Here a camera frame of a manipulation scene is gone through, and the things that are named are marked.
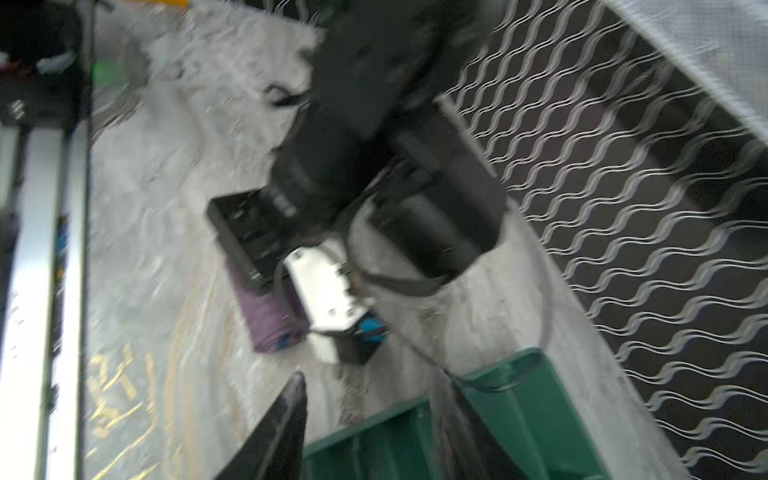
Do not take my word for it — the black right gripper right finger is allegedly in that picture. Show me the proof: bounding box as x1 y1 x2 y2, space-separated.
431 374 527 479

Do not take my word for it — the front aluminium rail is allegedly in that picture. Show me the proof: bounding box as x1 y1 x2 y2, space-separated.
1 122 90 479

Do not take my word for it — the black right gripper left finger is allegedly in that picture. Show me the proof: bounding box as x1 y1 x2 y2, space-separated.
216 371 308 480

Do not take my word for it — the purple sock tan toe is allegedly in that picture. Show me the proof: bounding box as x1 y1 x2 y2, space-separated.
225 260 308 354

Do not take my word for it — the yellow block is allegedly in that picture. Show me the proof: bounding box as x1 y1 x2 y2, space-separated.
131 0 191 9

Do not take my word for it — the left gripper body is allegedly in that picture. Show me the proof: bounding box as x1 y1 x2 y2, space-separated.
206 188 324 295

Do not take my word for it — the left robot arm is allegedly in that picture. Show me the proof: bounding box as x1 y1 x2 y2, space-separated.
207 1 506 297

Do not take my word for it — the green compartment tray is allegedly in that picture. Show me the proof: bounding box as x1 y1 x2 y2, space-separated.
301 348 609 479

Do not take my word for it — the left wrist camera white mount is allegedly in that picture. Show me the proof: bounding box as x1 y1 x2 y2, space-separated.
284 239 387 365

